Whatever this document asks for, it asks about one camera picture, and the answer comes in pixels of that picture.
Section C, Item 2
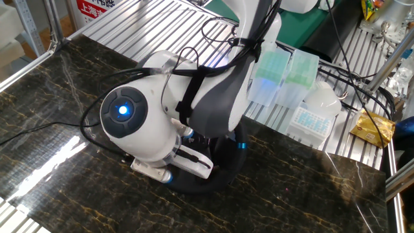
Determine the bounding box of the clear crinkled plastic bag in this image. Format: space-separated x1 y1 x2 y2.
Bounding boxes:
386 61 414 98

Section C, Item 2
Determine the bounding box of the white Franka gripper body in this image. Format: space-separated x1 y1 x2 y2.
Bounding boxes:
168 144 215 180

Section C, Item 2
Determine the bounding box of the white pipette tip rack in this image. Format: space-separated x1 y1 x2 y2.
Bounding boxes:
286 105 336 149

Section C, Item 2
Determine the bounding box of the green mat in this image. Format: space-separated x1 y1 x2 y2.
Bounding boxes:
203 0 343 49

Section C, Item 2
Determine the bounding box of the thin black table cable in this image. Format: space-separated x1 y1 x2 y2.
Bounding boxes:
0 121 101 146

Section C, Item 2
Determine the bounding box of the green pipette tip box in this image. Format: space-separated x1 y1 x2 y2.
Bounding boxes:
247 48 292 107
274 49 320 110

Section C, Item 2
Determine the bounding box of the black racing steering wheel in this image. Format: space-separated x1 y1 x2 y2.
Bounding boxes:
164 119 249 195

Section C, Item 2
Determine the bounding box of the black rolled mat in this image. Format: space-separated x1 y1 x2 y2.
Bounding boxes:
300 0 364 63

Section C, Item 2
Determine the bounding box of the silver metal apparatus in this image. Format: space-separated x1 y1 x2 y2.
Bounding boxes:
358 0 414 45

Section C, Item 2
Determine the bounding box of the gold foil packet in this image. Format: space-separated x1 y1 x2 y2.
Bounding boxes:
349 108 396 149

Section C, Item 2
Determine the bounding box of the small white round cap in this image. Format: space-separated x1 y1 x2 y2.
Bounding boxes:
318 0 336 11

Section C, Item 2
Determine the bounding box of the dark marble pattern sheet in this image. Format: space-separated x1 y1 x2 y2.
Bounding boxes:
0 34 389 233

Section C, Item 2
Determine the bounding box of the aluminium frame rail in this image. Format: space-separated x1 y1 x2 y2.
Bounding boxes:
384 158 414 202

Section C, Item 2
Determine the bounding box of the aluminium frame post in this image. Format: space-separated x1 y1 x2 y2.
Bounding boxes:
43 0 71 46

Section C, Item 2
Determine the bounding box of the grey metal shelf rack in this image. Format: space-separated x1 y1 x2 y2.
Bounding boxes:
12 0 46 58

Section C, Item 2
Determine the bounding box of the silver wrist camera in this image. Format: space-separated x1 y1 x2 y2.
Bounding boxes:
130 157 174 184

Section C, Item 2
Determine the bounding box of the red white sign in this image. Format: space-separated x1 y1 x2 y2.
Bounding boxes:
76 0 119 24

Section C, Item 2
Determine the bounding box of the yellow snack bag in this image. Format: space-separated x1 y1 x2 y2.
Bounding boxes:
361 0 386 22

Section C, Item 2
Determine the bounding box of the dark blue round object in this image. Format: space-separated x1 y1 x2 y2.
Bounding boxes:
394 116 414 143

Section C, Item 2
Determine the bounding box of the white plastic dome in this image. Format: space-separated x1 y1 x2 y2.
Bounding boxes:
302 80 343 119

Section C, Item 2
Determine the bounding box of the aluminium post blue tag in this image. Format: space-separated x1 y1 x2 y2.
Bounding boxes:
365 28 414 93

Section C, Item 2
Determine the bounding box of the black cable bundle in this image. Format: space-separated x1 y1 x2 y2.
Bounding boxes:
316 0 396 150

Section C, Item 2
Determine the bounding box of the white foam box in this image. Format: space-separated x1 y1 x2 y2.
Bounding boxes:
0 3 27 82

